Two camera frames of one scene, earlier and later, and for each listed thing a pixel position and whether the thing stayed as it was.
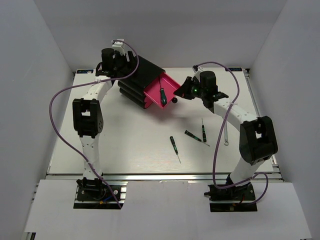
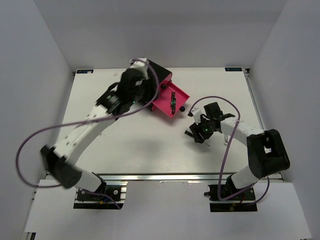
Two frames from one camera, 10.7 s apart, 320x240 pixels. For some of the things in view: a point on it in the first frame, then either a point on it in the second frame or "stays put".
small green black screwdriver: [173, 142] -> [173, 102]
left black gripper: [129, 66] -> [150, 91]
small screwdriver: [195, 137] stays put
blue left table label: [85, 71] stays put
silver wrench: [226, 142] stays put
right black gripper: [183, 91] -> [195, 129]
